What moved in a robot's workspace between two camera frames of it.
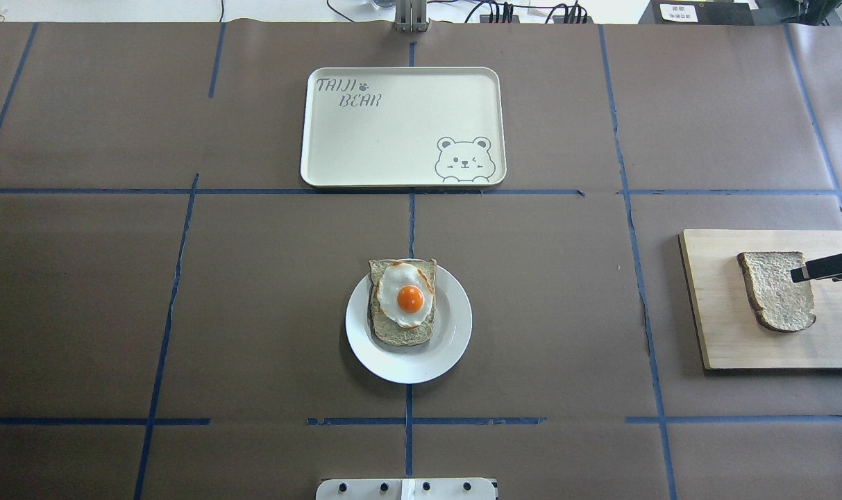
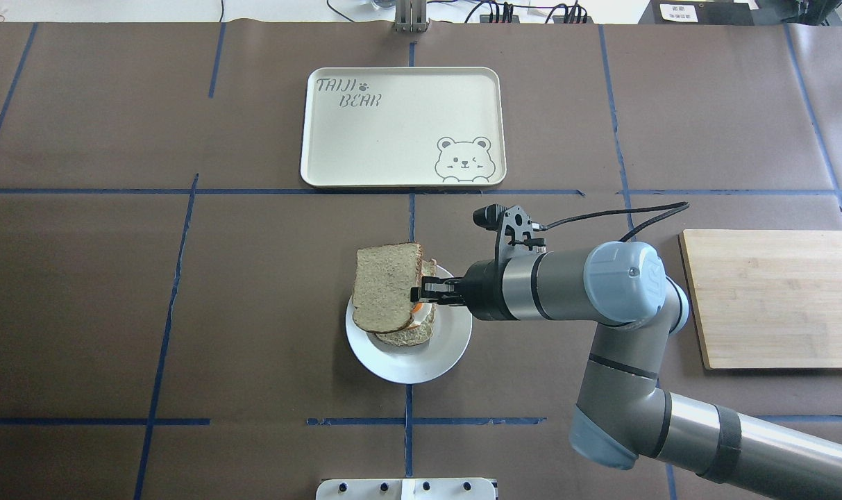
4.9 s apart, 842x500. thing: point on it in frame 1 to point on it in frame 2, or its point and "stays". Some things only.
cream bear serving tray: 403,127 stays
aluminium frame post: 410,15 stays
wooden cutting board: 731,337 stays
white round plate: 410,364 stays
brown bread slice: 777,302 to 384,276
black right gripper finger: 841,267 to 483,287
